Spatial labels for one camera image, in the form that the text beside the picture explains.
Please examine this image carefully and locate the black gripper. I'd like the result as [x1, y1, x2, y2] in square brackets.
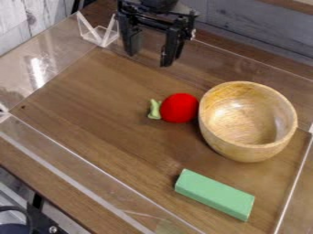
[117, 0, 199, 67]

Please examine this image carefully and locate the red round plush tomato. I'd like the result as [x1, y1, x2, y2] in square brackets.
[148, 93, 199, 123]

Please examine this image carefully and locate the wooden bowl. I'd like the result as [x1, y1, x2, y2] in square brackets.
[197, 81, 298, 163]

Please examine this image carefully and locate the green rectangular block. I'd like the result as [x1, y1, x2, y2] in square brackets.
[175, 169, 255, 222]

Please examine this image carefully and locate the black clamp with bolt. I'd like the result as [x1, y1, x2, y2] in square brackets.
[26, 204, 68, 234]

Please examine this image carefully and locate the black cable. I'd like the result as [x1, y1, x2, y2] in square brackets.
[0, 206, 34, 234]

